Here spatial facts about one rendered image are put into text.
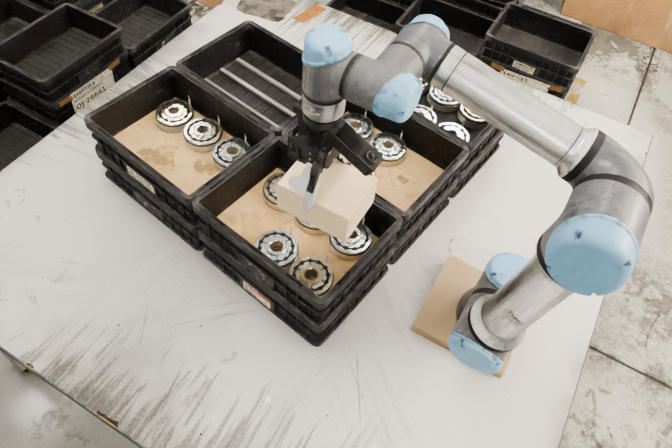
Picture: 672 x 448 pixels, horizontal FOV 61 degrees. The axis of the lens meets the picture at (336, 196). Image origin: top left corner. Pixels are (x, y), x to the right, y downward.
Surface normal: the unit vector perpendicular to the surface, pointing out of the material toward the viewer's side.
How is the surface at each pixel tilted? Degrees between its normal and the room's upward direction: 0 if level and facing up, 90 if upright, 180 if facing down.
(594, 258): 85
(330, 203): 0
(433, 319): 1
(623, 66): 0
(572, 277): 83
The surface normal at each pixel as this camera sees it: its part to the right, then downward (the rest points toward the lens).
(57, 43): 0.07, -0.62
